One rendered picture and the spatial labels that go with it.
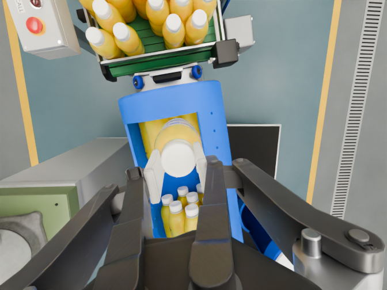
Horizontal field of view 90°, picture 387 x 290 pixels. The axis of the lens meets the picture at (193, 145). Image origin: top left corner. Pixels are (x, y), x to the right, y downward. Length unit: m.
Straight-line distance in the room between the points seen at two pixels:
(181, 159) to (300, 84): 1.82
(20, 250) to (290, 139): 1.88
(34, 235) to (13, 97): 1.43
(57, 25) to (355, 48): 2.14
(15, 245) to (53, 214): 0.11
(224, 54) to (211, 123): 0.30
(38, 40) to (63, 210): 0.49
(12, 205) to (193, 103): 0.65
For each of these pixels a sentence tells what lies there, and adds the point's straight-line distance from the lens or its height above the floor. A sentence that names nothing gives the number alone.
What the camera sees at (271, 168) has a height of 0.15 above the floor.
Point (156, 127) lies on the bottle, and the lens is 0.53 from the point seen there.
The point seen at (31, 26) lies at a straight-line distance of 0.67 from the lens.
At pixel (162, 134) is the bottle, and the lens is 0.25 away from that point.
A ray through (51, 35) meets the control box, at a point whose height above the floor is 1.10.
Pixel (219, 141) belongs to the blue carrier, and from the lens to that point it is 0.48.
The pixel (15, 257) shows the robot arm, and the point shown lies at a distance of 0.77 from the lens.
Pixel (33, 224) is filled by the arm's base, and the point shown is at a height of 1.08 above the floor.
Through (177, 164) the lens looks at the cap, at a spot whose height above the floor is 1.46.
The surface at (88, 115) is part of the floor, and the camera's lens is 1.81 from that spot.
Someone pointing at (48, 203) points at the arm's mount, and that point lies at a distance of 0.78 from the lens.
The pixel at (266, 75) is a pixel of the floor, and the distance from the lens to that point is 1.84.
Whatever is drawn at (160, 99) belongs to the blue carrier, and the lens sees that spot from 0.43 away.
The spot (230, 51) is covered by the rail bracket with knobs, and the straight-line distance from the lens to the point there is 0.70.
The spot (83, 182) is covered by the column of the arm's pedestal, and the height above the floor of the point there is 0.92.
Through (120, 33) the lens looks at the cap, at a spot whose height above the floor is 1.09.
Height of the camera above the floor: 1.66
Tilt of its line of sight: 77 degrees down
